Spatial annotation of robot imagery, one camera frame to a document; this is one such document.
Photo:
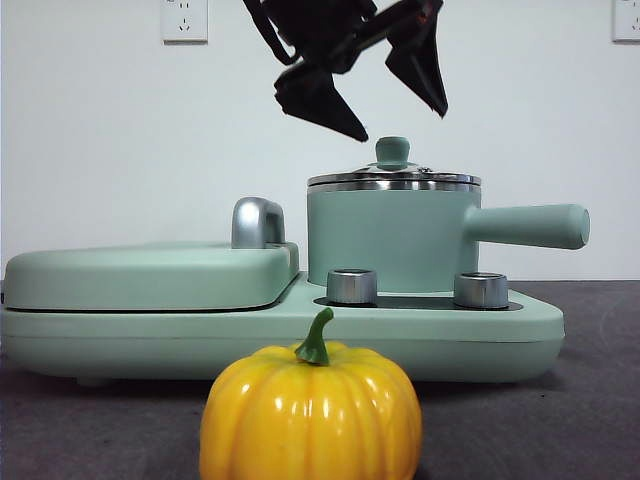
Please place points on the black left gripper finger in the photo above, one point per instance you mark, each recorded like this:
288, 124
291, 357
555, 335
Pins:
320, 100
422, 65

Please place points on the white wall socket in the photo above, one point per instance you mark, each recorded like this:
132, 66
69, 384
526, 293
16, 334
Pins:
627, 20
184, 22

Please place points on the yellow toy pumpkin green stem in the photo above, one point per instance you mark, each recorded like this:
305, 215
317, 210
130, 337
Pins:
310, 415

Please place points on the glass lid mint green knob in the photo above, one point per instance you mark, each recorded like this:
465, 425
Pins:
392, 150

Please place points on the silver control knob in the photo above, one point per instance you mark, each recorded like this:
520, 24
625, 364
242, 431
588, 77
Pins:
351, 287
481, 290

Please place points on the mint green breakfast machine base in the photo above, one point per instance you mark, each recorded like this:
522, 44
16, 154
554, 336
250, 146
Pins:
300, 345

